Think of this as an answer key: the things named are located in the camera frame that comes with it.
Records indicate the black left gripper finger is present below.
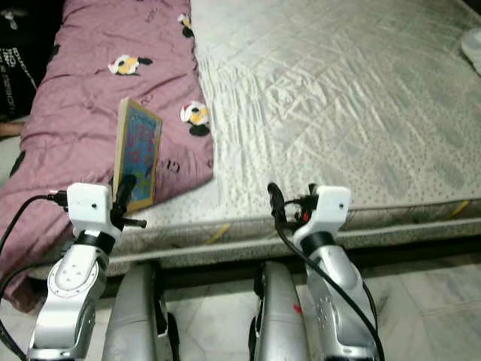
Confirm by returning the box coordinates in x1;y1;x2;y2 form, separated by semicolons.
114;174;138;219

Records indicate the colourful children's book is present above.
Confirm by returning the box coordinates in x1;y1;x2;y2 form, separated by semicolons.
113;98;164;211

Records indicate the white pillow with green tree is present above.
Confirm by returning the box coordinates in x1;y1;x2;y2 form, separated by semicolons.
461;29;481;76

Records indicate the pink quilt with cartoon print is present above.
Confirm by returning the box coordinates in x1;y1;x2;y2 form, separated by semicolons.
0;0;215;313

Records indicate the grey left robot leg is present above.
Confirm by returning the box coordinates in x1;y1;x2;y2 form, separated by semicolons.
101;262;181;361

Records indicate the grey quilted mattress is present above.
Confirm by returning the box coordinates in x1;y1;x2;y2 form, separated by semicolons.
30;0;481;283

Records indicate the black bag with white print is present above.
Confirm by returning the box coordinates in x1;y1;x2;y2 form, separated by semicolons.
0;0;65;121

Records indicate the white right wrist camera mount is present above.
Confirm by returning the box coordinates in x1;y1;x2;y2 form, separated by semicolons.
293;185;352;241

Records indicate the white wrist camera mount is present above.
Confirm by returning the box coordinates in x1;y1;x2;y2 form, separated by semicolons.
66;182;119;241
293;185;352;241

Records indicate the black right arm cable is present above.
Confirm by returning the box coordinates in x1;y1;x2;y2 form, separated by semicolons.
276;218;384;361

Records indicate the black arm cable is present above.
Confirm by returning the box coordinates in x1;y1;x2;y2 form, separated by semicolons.
276;218;384;361
0;191;70;361

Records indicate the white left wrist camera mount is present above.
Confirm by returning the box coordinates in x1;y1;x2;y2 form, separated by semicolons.
66;182;119;241

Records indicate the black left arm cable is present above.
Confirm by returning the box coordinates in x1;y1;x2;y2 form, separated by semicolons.
0;191;70;361

